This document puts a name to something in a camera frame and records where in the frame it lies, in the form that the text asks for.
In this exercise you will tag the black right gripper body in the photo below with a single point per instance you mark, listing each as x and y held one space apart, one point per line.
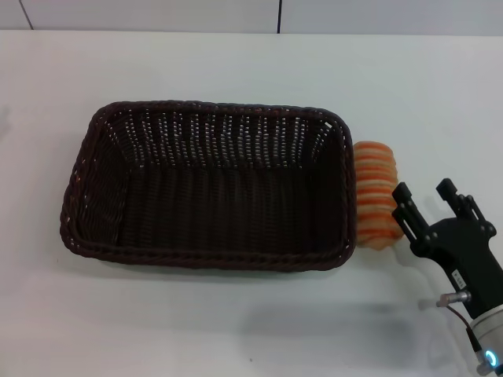
463 251

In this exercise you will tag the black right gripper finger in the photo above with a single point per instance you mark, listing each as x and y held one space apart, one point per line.
465 206
410 216

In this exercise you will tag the orange striped bread loaf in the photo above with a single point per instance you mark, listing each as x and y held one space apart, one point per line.
373 200

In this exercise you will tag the dark brown woven basket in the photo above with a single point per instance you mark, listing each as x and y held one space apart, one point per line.
212 212

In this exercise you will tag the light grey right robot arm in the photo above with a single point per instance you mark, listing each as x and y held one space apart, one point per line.
493 334

